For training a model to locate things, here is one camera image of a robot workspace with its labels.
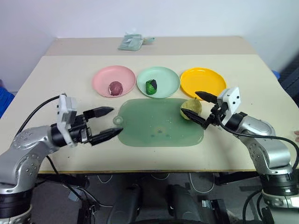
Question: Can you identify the green cutting board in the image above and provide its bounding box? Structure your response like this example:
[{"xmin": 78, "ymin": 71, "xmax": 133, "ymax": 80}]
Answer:
[{"xmin": 113, "ymin": 98, "xmax": 206, "ymax": 147}]

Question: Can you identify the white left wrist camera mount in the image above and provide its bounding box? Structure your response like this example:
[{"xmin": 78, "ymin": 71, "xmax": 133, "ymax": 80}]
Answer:
[{"xmin": 56, "ymin": 93, "xmax": 78, "ymax": 147}]

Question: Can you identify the yellow-green pear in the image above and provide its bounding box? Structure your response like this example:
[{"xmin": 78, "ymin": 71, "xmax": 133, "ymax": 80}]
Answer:
[{"xmin": 180, "ymin": 98, "xmax": 202, "ymax": 121}]

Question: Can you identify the white cable under table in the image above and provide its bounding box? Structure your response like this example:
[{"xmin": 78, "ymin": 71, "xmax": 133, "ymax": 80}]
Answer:
[{"xmin": 188, "ymin": 172, "xmax": 215, "ymax": 194}]

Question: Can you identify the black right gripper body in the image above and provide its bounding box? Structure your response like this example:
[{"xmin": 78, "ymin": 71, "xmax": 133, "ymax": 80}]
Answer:
[{"xmin": 202, "ymin": 102, "xmax": 228, "ymax": 130}]

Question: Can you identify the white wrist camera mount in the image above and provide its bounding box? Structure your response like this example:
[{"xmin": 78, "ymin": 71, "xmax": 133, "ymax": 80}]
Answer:
[
  {"xmin": 216, "ymin": 86, "xmax": 242, "ymax": 127},
  {"xmin": 56, "ymin": 93, "xmax": 78, "ymax": 147}
]

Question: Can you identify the dark rounded shape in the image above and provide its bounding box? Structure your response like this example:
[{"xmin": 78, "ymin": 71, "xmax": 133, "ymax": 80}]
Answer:
[
  {"xmin": 109, "ymin": 183, "xmax": 143, "ymax": 224},
  {"xmin": 165, "ymin": 183, "xmax": 199, "ymax": 224}
]

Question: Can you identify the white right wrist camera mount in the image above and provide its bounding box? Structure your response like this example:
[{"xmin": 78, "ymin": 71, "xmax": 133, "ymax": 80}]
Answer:
[{"xmin": 216, "ymin": 86, "xmax": 242, "ymax": 127}]

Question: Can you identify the yellow plate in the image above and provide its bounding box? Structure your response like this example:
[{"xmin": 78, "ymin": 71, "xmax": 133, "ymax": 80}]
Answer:
[{"xmin": 180, "ymin": 67, "xmax": 227, "ymax": 98}]

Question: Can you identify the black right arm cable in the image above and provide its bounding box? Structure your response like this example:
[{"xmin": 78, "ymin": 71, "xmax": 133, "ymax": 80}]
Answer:
[{"xmin": 218, "ymin": 121, "xmax": 299, "ymax": 170}]

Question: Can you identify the dark green vegetable item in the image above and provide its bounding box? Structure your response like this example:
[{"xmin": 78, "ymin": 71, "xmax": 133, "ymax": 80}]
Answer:
[{"xmin": 145, "ymin": 79, "xmax": 157, "ymax": 95}]

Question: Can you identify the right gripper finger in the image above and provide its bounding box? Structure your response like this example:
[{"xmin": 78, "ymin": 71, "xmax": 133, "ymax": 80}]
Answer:
[
  {"xmin": 181, "ymin": 107, "xmax": 209, "ymax": 128},
  {"xmin": 194, "ymin": 91, "xmax": 219, "ymax": 104}
]

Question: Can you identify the blue plastic crate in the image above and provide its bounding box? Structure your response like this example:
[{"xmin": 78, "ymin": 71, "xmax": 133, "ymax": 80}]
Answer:
[{"xmin": 0, "ymin": 79, "xmax": 16, "ymax": 118}]

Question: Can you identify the small green plastic wrapper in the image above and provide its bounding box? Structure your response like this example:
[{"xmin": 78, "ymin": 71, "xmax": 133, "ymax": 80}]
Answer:
[{"xmin": 142, "ymin": 36, "xmax": 157, "ymax": 45}]

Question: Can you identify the light green plate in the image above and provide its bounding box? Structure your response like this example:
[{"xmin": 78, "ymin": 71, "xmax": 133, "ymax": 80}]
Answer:
[{"xmin": 136, "ymin": 66, "xmax": 181, "ymax": 99}]

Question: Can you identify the pink plate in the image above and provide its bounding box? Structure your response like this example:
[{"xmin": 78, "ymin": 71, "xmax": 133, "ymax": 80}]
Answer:
[{"xmin": 91, "ymin": 65, "xmax": 136, "ymax": 98}]

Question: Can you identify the black ribbed object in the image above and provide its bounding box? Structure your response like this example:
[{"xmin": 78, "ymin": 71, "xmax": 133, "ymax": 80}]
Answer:
[{"xmin": 279, "ymin": 59, "xmax": 299, "ymax": 106}]

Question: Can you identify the dark red round item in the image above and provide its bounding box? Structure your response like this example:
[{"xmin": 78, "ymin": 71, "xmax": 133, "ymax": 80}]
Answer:
[{"xmin": 108, "ymin": 81, "xmax": 124, "ymax": 96}]

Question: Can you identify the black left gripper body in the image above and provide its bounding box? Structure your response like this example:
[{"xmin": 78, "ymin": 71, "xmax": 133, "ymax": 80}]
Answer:
[{"xmin": 69, "ymin": 112, "xmax": 93, "ymax": 144}]

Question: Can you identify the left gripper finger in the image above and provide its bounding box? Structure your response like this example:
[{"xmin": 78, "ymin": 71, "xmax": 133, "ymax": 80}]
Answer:
[
  {"xmin": 89, "ymin": 126, "xmax": 124, "ymax": 147},
  {"xmin": 83, "ymin": 106, "xmax": 115, "ymax": 119}
]

